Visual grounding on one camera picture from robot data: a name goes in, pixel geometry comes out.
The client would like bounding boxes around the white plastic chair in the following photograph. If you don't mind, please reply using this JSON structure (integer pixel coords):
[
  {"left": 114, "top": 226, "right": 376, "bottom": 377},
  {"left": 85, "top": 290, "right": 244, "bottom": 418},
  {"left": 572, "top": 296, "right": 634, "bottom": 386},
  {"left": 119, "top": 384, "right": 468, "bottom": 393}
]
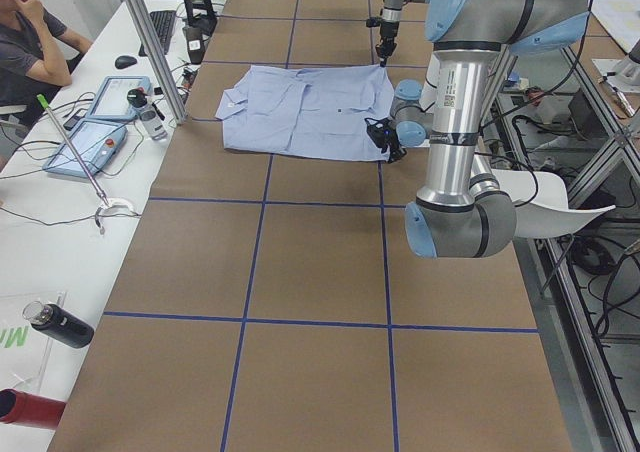
[{"left": 492, "top": 169, "right": 615, "bottom": 239}]

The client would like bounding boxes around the metal rod green tip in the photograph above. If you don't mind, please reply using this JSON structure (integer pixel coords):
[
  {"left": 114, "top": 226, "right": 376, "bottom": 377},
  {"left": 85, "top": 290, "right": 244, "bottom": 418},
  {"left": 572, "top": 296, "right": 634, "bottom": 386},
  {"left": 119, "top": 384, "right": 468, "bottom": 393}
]
[{"left": 36, "top": 94, "right": 110, "bottom": 210}]

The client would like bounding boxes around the grey aluminium post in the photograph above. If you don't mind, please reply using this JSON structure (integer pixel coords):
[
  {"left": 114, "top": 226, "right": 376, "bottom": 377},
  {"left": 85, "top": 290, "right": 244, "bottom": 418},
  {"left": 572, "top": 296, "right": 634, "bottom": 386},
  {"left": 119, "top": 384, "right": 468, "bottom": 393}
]
[{"left": 124, "top": 0, "right": 187, "bottom": 126}]

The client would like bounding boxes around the lower teach pendant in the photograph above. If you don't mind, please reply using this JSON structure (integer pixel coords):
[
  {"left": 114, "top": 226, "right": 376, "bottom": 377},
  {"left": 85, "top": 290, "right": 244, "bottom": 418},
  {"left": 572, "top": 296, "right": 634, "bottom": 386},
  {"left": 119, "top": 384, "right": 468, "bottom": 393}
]
[{"left": 42, "top": 119, "right": 127, "bottom": 178}]

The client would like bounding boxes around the blue striped button shirt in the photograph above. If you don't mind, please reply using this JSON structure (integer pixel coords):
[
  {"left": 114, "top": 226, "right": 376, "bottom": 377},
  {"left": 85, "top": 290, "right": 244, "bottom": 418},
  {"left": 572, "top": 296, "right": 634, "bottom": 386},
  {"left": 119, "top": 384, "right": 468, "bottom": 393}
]
[{"left": 216, "top": 65, "right": 394, "bottom": 161}]

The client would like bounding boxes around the teach pendant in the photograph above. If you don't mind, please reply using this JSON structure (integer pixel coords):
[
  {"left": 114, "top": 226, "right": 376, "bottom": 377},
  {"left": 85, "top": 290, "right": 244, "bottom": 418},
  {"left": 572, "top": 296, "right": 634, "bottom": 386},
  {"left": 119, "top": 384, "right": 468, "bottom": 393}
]
[
  {"left": 86, "top": 76, "right": 151, "bottom": 122},
  {"left": 42, "top": 119, "right": 127, "bottom": 178}
]

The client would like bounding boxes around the black box with label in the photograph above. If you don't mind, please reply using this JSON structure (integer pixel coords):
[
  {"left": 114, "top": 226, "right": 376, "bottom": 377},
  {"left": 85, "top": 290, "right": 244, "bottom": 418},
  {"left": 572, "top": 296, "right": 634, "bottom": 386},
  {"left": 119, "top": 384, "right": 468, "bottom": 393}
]
[{"left": 183, "top": 26, "right": 205, "bottom": 65}]

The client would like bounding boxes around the seated person grey shirt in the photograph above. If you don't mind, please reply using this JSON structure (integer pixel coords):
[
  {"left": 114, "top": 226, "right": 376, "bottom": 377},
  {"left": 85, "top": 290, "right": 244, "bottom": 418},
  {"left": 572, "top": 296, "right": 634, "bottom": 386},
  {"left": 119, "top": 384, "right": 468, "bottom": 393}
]
[{"left": 1, "top": 0, "right": 93, "bottom": 127}]

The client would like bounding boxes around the black keyboard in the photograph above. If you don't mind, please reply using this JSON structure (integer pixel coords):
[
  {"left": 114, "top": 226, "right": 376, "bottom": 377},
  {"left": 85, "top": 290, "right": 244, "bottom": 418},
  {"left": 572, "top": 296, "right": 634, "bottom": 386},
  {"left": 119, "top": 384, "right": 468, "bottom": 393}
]
[{"left": 149, "top": 10, "right": 176, "bottom": 54}]

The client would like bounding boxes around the white paper green print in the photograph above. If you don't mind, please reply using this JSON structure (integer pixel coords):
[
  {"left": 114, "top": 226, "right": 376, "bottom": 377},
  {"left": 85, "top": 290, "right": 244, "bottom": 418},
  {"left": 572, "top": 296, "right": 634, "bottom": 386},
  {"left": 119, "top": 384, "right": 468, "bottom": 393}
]
[{"left": 0, "top": 291, "right": 66, "bottom": 394}]

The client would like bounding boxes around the upper teach pendant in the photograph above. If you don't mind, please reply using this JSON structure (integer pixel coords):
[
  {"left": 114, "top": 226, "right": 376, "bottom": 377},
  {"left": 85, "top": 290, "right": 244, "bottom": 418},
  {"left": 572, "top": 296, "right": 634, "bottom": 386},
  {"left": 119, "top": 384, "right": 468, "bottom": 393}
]
[{"left": 86, "top": 76, "right": 151, "bottom": 122}]

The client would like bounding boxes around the black thermos bottle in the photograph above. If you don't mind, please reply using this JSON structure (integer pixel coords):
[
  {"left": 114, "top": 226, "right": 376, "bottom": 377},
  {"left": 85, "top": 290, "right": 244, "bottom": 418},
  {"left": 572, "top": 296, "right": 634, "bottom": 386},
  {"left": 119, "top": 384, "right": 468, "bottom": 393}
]
[{"left": 22, "top": 301, "right": 94, "bottom": 349}]

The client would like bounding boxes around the clear water bottle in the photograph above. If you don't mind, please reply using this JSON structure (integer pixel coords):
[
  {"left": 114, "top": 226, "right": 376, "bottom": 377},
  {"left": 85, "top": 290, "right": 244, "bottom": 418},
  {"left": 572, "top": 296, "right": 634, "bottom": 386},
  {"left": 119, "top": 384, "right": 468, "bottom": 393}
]
[{"left": 126, "top": 87, "right": 168, "bottom": 141}]

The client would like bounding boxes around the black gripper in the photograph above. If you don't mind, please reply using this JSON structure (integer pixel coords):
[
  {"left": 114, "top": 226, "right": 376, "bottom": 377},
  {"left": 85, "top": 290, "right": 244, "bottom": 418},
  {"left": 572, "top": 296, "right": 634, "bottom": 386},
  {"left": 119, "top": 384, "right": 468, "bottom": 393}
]
[
  {"left": 365, "top": 118, "right": 407, "bottom": 163},
  {"left": 376, "top": 20, "right": 397, "bottom": 68}
]

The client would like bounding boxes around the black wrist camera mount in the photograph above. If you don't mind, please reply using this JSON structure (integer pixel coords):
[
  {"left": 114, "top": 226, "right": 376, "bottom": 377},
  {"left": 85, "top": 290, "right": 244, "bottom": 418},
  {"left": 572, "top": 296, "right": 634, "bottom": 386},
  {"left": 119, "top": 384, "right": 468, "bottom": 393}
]
[{"left": 366, "top": 16, "right": 382, "bottom": 28}]

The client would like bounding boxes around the black phone on desk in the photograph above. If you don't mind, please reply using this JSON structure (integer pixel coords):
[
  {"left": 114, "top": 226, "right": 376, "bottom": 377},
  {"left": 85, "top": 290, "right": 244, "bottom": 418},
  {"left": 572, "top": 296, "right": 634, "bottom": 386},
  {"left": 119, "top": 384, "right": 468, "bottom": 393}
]
[{"left": 63, "top": 110, "right": 85, "bottom": 131}]

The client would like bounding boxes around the black computer mouse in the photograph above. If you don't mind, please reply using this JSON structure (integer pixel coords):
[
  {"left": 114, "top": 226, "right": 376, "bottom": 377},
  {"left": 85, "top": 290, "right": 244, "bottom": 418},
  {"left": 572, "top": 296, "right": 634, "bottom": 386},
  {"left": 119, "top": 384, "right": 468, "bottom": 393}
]
[{"left": 114, "top": 55, "right": 137, "bottom": 70}]

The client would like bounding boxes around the red bottle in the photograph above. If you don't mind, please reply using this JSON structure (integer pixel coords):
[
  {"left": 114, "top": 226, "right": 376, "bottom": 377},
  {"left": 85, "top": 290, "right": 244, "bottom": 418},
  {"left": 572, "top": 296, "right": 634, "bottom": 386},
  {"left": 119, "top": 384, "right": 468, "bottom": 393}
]
[{"left": 1, "top": 389, "right": 66, "bottom": 430}]

